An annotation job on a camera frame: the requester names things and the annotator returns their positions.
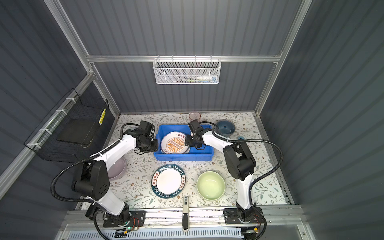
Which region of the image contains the white wire mesh basket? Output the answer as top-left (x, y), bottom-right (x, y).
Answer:
top-left (153, 57), bottom-right (222, 85)

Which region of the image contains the blue plastic bin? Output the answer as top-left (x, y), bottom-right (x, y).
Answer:
top-left (154, 125), bottom-right (214, 162)

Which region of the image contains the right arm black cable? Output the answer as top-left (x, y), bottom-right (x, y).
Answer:
top-left (199, 120), bottom-right (284, 240)

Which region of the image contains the orange sunburst plate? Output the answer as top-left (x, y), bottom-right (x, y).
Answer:
top-left (161, 132), bottom-right (190, 155)

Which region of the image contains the light green bowl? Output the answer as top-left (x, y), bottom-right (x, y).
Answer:
top-left (196, 171), bottom-right (226, 201)

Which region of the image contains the black pad in basket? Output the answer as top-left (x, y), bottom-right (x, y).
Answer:
top-left (57, 119), bottom-right (99, 146)

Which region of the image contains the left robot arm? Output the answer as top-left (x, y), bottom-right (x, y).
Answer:
top-left (72, 121), bottom-right (159, 226)

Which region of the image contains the floral table mat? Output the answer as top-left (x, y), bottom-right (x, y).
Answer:
top-left (106, 112), bottom-right (288, 209)

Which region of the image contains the grey blue bowl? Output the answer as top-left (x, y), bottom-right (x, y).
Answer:
top-left (217, 120), bottom-right (236, 137)

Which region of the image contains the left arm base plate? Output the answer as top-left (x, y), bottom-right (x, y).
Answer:
top-left (103, 211), bottom-right (147, 228)

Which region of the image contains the purple bowl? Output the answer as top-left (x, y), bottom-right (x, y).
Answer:
top-left (108, 157), bottom-right (127, 181)

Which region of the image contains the pink plastic cup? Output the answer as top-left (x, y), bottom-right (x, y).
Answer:
top-left (189, 112), bottom-right (201, 122)

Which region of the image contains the green rim lettered plate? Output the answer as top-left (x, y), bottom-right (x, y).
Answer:
top-left (151, 164), bottom-right (186, 199)

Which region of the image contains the black white handheld device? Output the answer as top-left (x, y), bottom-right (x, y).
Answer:
top-left (182, 196), bottom-right (190, 232)

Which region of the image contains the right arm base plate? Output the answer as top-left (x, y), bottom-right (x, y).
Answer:
top-left (223, 208), bottom-right (266, 226)

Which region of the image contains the black wire basket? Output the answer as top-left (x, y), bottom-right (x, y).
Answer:
top-left (24, 89), bottom-right (110, 163)

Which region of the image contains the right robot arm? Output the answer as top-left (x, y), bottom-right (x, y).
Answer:
top-left (185, 120), bottom-right (256, 223)

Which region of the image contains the yellow tag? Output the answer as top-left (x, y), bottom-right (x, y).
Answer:
top-left (98, 109), bottom-right (106, 125)

